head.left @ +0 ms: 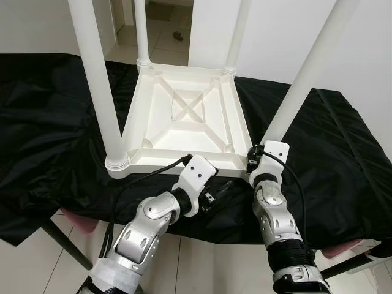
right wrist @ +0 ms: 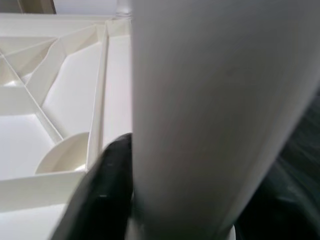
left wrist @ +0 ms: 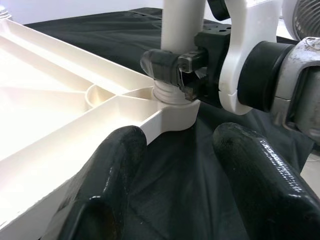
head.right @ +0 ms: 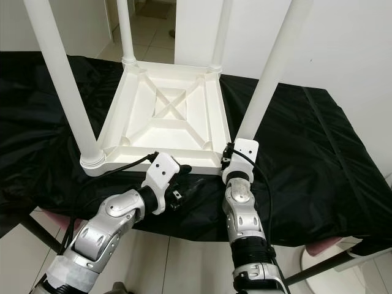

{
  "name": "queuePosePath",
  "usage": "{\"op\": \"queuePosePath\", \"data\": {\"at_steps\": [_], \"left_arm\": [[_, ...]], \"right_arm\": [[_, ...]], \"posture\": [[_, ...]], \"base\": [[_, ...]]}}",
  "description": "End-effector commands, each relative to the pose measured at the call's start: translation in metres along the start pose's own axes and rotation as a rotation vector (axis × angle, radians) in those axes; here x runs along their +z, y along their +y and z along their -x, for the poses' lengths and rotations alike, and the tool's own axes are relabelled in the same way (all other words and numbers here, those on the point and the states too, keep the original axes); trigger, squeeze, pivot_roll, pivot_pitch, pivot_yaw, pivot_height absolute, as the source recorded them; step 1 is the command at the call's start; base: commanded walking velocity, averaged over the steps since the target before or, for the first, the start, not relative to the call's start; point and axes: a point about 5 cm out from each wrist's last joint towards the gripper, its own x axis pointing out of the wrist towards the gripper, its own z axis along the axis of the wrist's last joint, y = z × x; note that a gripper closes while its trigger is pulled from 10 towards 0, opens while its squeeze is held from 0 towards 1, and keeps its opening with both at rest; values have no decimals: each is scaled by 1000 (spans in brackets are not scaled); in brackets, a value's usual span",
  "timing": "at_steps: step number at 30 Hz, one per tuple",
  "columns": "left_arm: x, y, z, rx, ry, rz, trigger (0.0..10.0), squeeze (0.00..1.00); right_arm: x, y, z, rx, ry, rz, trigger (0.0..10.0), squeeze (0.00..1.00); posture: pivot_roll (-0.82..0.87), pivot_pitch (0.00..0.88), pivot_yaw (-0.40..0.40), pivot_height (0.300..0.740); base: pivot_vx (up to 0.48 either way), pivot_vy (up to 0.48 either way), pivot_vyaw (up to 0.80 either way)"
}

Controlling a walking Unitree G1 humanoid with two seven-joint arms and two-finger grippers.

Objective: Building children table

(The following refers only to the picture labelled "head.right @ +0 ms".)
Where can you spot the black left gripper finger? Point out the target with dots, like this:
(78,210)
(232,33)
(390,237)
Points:
(192,187)
(183,169)

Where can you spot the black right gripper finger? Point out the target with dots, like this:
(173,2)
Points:
(226,149)

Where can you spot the white plastic table top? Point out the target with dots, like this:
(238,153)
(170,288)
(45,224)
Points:
(159,128)

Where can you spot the white tapered plastic table leg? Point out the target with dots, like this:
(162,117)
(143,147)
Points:
(275,67)
(222,33)
(126,30)
(64,79)

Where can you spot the black table cloth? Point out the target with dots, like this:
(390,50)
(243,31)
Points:
(312,153)

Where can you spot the silver robot left leg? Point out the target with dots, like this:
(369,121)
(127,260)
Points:
(116,290)

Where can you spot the black metal table leg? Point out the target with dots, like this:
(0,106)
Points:
(44,234)

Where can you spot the white round floor base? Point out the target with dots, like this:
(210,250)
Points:
(312,272)

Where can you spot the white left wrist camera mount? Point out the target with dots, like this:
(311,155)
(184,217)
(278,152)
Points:
(164,168)

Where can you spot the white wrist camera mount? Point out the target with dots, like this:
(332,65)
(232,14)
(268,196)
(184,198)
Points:
(245,148)
(164,168)

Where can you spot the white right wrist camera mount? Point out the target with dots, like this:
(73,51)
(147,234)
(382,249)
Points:
(245,148)

